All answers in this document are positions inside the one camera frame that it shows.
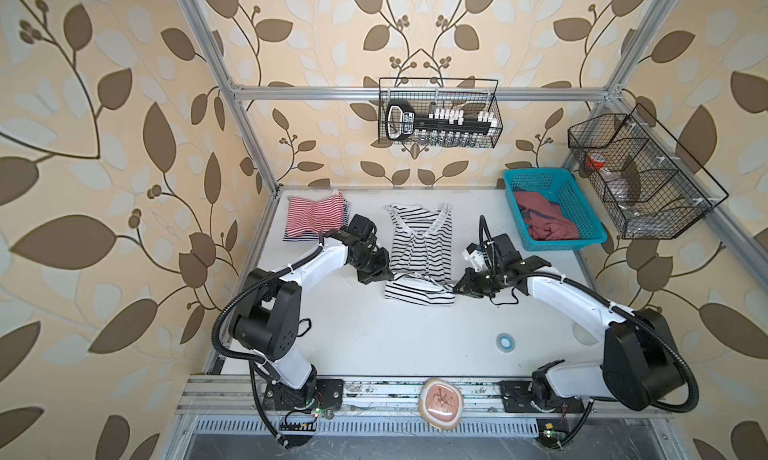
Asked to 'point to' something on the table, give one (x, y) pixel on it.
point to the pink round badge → (441, 404)
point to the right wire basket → (652, 188)
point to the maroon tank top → (544, 218)
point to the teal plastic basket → (562, 186)
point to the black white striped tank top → (421, 255)
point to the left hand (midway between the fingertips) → (397, 272)
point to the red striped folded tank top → (306, 216)
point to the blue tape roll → (505, 342)
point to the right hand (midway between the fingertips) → (455, 292)
